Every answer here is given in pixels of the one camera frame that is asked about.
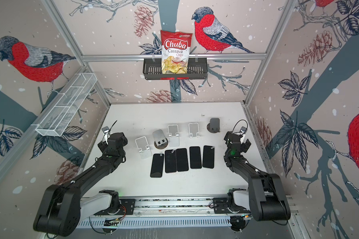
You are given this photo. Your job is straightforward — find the white wire wall basket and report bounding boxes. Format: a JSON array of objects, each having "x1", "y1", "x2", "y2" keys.
[{"x1": 36, "y1": 73, "x2": 97, "y2": 136}]

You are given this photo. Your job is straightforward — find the white phone stand right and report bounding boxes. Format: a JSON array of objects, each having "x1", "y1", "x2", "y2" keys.
[{"x1": 188, "y1": 122, "x2": 199, "y2": 138}]

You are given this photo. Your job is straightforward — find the white phone stand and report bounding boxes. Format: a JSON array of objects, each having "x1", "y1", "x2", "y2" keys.
[
  {"x1": 168, "y1": 124, "x2": 180, "y2": 147},
  {"x1": 135, "y1": 136, "x2": 152, "y2": 159},
  {"x1": 188, "y1": 122, "x2": 199, "y2": 138}
]

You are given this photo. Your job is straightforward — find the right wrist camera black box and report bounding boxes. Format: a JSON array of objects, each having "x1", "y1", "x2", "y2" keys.
[{"x1": 239, "y1": 126, "x2": 247, "y2": 135}]

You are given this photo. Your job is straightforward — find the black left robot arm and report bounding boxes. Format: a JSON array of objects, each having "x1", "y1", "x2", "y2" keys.
[{"x1": 33, "y1": 132, "x2": 128, "y2": 237}]

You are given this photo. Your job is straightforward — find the purple-edged black phone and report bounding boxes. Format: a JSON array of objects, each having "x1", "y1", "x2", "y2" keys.
[{"x1": 165, "y1": 149, "x2": 177, "y2": 173}]

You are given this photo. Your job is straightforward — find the Chuba cassava chips bag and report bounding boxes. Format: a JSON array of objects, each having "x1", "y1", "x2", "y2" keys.
[{"x1": 161, "y1": 30, "x2": 192, "y2": 74}]

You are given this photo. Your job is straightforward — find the black phone with label sticker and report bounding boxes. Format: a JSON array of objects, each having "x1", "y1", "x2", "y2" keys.
[{"x1": 202, "y1": 145, "x2": 215, "y2": 169}]

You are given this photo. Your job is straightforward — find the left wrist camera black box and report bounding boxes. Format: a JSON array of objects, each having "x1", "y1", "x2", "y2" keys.
[{"x1": 102, "y1": 126, "x2": 110, "y2": 135}]

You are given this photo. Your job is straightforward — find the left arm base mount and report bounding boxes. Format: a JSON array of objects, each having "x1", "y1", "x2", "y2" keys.
[{"x1": 95, "y1": 190, "x2": 136, "y2": 216}]

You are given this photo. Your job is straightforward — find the silver-edged black phone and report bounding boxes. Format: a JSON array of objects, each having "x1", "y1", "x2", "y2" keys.
[{"x1": 176, "y1": 148, "x2": 189, "y2": 172}]

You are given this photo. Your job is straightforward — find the black camera cable right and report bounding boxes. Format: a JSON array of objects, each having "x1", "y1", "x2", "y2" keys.
[{"x1": 231, "y1": 119, "x2": 249, "y2": 134}]

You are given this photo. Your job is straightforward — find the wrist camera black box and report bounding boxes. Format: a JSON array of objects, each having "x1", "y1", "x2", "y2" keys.
[
  {"x1": 102, "y1": 126, "x2": 110, "y2": 135},
  {"x1": 239, "y1": 126, "x2": 247, "y2": 135}
]

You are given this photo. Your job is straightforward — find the green-edged black phone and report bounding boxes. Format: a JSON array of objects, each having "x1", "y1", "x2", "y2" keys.
[{"x1": 189, "y1": 146, "x2": 202, "y2": 169}]

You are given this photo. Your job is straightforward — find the black wall basket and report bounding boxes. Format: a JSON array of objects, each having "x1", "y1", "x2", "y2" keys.
[{"x1": 143, "y1": 57, "x2": 208, "y2": 80}]

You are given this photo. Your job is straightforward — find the blue-edged phone with sticker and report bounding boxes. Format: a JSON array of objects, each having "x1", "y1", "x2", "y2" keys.
[{"x1": 150, "y1": 153, "x2": 165, "y2": 178}]

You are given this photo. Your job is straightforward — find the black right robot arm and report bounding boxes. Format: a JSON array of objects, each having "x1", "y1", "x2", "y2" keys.
[{"x1": 223, "y1": 131, "x2": 291, "y2": 222}]

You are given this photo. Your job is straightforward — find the white phone stand far left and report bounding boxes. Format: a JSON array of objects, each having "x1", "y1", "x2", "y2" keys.
[{"x1": 135, "y1": 136, "x2": 152, "y2": 159}]

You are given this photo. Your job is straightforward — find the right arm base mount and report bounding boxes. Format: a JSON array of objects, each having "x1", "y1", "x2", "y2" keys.
[{"x1": 209, "y1": 189, "x2": 251, "y2": 215}]

